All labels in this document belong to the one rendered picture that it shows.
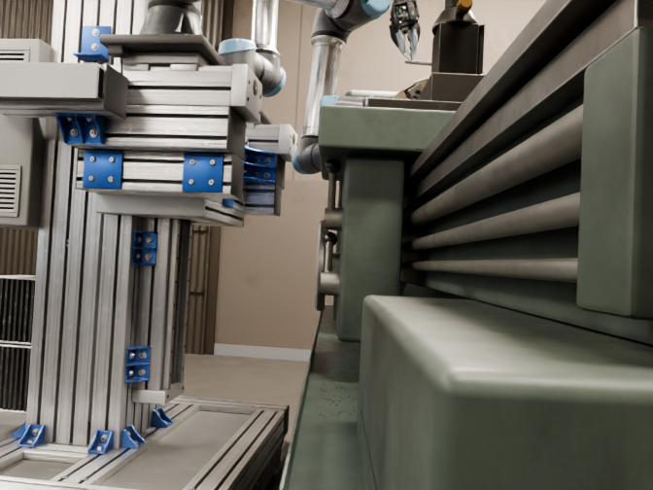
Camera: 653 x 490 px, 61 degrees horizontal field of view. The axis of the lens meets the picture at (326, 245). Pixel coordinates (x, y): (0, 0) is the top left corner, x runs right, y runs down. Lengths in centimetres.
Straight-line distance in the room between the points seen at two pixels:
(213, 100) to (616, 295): 107
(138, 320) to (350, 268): 84
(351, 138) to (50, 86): 68
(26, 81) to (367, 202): 76
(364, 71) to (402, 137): 346
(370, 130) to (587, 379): 62
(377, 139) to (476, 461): 62
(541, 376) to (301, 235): 386
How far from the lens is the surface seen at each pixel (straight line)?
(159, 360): 150
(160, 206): 137
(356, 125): 77
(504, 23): 440
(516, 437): 18
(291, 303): 404
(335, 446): 55
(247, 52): 182
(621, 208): 23
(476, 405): 17
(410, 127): 78
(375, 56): 426
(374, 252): 78
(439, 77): 93
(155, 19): 133
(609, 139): 24
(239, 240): 412
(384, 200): 78
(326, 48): 153
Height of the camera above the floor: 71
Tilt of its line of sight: 2 degrees up
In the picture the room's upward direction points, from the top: 3 degrees clockwise
